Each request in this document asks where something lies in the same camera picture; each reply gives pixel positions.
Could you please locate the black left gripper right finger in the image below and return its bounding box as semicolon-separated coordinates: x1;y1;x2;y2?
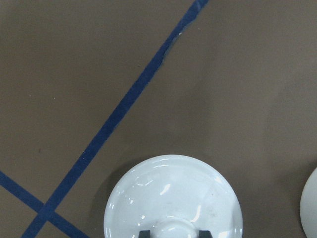
199;230;212;238

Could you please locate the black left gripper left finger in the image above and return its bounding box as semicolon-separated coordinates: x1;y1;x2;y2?
138;230;151;238

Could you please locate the white cup lid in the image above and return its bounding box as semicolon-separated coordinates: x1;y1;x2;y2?
104;155;243;238

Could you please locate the white enamel cup blue rim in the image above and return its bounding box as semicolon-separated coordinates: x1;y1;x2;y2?
300;169;317;238

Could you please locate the brown paper table cover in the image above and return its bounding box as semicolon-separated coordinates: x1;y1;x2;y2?
0;0;317;238

